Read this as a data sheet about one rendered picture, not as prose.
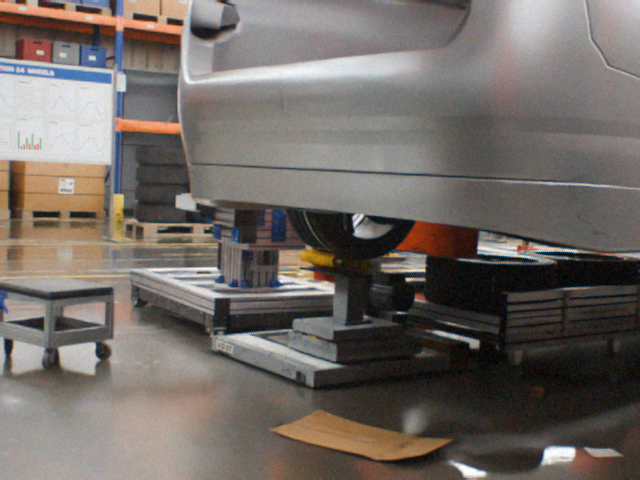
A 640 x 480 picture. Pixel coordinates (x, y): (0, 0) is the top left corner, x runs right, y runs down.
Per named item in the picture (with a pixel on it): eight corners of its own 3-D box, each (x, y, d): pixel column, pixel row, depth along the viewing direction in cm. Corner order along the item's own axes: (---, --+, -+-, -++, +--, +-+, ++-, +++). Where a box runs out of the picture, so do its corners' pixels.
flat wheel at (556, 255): (534, 285, 554) (537, 246, 552) (648, 297, 521) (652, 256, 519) (498, 295, 497) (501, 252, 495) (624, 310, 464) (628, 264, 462)
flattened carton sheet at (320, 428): (409, 469, 280) (410, 459, 280) (268, 433, 311) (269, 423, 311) (453, 447, 305) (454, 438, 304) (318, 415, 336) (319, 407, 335)
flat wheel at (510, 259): (522, 318, 420) (526, 267, 418) (399, 300, 459) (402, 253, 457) (574, 305, 474) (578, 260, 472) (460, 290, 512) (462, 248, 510)
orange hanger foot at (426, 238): (453, 259, 425) (458, 185, 422) (380, 248, 467) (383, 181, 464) (478, 258, 435) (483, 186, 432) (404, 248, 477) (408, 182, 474)
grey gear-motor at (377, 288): (399, 351, 425) (403, 276, 422) (343, 335, 459) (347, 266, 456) (427, 348, 436) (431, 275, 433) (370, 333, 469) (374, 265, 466)
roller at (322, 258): (335, 268, 396) (335, 255, 395) (295, 261, 419) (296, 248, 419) (345, 268, 399) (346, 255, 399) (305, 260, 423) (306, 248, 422)
